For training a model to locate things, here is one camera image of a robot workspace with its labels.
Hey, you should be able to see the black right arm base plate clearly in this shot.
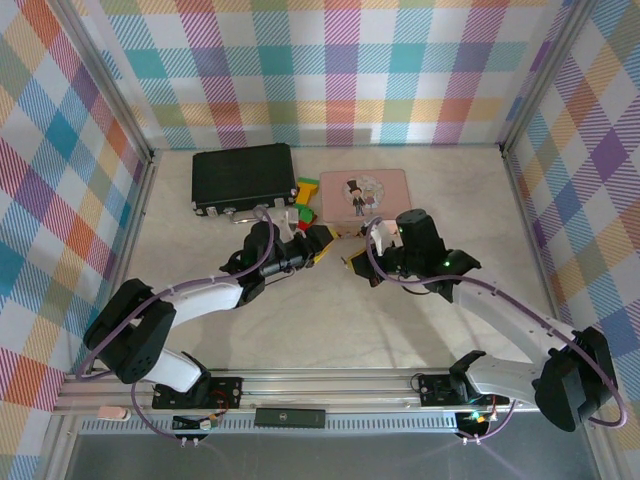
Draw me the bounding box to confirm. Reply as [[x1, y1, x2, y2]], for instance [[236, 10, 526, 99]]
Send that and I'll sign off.
[[418, 372, 511, 407]]

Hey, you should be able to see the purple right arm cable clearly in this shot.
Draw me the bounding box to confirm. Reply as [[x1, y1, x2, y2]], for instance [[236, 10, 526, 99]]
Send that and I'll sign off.
[[365, 216, 629, 444]]

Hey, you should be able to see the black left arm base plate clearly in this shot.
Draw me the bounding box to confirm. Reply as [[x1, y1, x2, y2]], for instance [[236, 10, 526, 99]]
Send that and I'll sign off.
[[152, 375, 245, 411]]

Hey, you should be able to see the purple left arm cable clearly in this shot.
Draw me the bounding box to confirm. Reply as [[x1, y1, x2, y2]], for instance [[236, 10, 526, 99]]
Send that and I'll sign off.
[[74, 205, 281, 442]]

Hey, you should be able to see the pink tin box with cartoon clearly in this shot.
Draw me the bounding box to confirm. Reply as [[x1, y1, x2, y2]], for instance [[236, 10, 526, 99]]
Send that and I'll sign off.
[[318, 168, 413, 242]]

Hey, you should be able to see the small board with yellow connector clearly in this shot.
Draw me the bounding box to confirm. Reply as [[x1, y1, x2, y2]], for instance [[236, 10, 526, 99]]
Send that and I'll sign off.
[[171, 411, 222, 433]]

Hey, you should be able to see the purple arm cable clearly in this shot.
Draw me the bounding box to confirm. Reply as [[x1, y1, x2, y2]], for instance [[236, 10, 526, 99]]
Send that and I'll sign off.
[[365, 216, 629, 444], [74, 205, 281, 442]]

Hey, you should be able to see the grey metal sheet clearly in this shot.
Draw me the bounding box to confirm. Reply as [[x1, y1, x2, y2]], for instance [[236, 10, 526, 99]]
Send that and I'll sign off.
[[64, 433, 604, 480]]

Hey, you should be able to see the black briefcase with metal handle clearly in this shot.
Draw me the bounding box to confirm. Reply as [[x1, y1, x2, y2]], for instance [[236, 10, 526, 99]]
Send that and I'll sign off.
[[191, 143, 297, 226]]

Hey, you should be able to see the slotted grey cable duct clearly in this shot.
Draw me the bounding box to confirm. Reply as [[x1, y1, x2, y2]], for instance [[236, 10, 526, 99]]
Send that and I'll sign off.
[[79, 412, 501, 434]]

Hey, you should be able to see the aluminium side floor rail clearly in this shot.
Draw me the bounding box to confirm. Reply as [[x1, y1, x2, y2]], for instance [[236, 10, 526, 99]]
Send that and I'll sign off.
[[84, 152, 161, 374], [501, 143, 577, 370]]

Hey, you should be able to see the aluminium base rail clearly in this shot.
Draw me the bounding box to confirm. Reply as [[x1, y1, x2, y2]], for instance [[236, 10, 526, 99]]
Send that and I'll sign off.
[[52, 367, 601, 416]]

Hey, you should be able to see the yellow toy block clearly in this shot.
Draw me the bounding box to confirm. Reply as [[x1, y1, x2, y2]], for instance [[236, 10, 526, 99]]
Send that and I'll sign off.
[[294, 182, 321, 208]]

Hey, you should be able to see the aluminium corner post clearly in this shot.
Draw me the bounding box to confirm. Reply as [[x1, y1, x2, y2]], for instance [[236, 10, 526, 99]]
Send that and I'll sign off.
[[498, 0, 600, 157], [47, 0, 157, 166]]

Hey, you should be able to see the small board with green light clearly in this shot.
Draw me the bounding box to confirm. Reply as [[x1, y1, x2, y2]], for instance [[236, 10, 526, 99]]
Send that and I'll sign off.
[[455, 409, 495, 434]]

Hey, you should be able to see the black camera bar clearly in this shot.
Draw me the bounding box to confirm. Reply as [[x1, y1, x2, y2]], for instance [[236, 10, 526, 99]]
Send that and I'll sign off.
[[253, 408, 327, 430]]

